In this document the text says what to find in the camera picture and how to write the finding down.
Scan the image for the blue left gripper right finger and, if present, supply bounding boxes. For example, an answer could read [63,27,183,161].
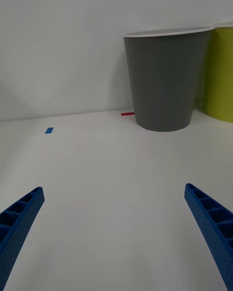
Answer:
[184,183,233,291]

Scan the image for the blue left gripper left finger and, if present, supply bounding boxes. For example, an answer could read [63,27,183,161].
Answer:
[0,186,45,287]

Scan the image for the yellow-green plastic waste bin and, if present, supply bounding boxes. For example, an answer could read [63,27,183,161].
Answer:
[203,20,233,123]

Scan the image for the grey plastic waste bin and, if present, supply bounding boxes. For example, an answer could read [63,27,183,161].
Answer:
[122,26,216,132]

